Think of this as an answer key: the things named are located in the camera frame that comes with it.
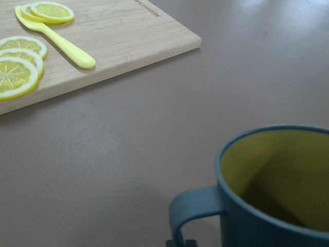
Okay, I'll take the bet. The bamboo cutting board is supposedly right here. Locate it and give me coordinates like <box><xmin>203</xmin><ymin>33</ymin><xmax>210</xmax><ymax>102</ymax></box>
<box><xmin>1</xmin><ymin>1</ymin><xmax>202</xmax><ymax>114</ymax></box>

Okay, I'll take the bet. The yellow plastic knife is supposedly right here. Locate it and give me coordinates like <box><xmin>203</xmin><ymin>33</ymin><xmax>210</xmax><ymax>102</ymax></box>
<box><xmin>14</xmin><ymin>6</ymin><xmax>96</xmax><ymax>69</ymax></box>

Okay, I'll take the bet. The blue mug yellow inside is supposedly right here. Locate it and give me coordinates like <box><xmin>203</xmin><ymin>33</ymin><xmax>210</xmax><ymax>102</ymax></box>
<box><xmin>166</xmin><ymin>125</ymin><xmax>328</xmax><ymax>246</ymax></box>

